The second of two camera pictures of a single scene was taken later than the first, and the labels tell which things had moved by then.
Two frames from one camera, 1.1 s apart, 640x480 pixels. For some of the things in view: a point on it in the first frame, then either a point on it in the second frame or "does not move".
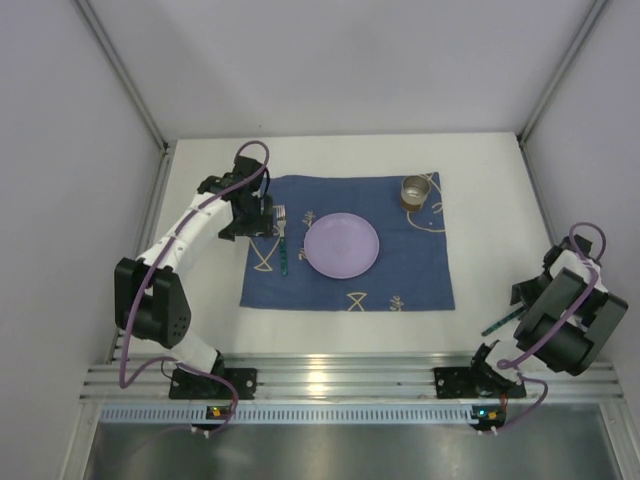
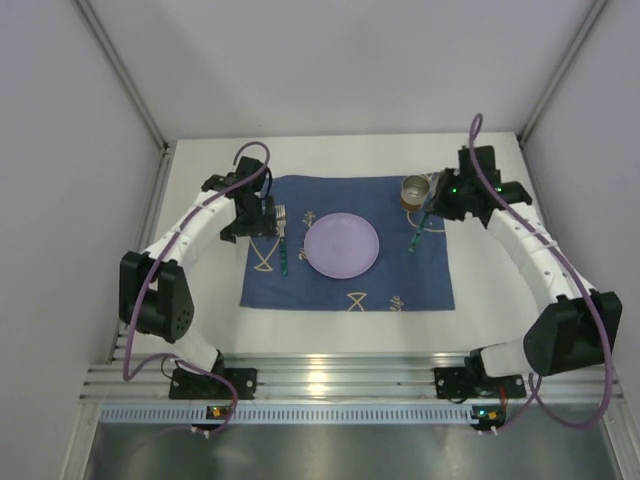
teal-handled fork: [281, 222] does not move
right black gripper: [522, 297] -> [440, 201]
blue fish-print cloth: [413, 269] does not move
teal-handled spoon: [510, 317] -> [417, 233]
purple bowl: [341, 245] does not move
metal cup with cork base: [414, 189] does not move
